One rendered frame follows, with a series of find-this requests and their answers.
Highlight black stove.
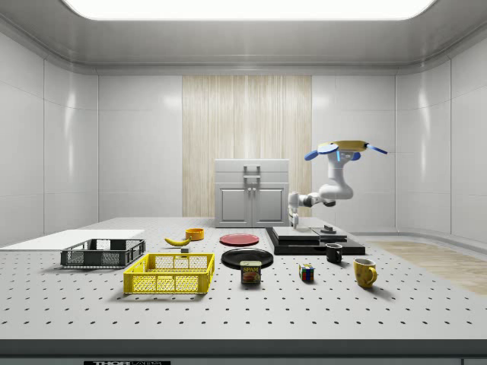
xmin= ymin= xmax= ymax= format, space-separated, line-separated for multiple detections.
xmin=264 ymin=224 xmax=367 ymax=256

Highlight white cabinet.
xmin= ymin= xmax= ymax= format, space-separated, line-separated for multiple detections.
xmin=214 ymin=158 xmax=291 ymax=229

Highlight black mug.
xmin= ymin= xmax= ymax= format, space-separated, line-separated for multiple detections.
xmin=325 ymin=243 xmax=344 ymax=264

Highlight puzzle cube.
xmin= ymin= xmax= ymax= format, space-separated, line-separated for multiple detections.
xmin=298 ymin=263 xmax=316 ymax=283

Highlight red plate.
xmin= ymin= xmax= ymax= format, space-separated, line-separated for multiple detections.
xmin=219 ymin=233 xmax=260 ymax=247

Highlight black plate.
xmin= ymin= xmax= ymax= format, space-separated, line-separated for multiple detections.
xmin=221 ymin=247 xmax=275 ymax=268

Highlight flat-sided can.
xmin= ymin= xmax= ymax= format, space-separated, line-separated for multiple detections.
xmin=239 ymin=259 xmax=263 ymax=285

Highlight yellow mug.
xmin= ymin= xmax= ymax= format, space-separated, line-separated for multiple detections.
xmin=352 ymin=258 xmax=379 ymax=288

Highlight yellow basket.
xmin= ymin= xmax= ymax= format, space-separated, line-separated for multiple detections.
xmin=123 ymin=252 xmax=216 ymax=295

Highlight dark grey basket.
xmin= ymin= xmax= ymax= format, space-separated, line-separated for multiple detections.
xmin=60 ymin=238 xmax=147 ymax=269

